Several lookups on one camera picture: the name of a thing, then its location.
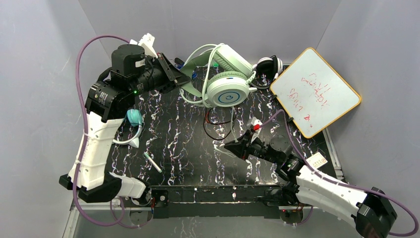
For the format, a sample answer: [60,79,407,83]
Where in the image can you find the green capped white marker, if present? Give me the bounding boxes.
[143,152,162,173]

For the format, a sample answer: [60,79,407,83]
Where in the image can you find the teal cat ear headphones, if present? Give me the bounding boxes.
[112,109,144,148]

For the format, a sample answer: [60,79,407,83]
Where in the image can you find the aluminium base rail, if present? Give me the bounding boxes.
[64,128,373,238]

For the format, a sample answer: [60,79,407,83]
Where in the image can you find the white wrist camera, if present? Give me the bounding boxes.
[129,33,158,58]
[246,117,263,142]

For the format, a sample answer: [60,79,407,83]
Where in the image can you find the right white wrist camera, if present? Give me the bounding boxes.
[246,117,263,142]

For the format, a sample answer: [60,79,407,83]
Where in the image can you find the small white red box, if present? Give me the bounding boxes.
[306,152,328,170]

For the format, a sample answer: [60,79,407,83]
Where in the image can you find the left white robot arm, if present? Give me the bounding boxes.
[59,44,191,203]

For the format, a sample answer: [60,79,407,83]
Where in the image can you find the white board orange frame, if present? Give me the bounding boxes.
[270,48,362,138]

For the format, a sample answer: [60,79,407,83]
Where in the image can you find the blue stapler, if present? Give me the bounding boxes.
[174,58,185,69]

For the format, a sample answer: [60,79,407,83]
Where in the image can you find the mint green gaming headphones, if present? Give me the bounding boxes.
[179,43,257,129]

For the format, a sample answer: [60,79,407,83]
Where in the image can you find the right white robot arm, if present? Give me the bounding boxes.
[224,130,397,238]

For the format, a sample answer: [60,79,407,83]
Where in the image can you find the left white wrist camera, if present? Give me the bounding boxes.
[129,33,158,58]

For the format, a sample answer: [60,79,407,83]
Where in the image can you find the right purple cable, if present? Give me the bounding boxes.
[259,109,420,237]

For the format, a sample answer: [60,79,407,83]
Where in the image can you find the black and white headphones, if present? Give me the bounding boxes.
[251,55,283,90]

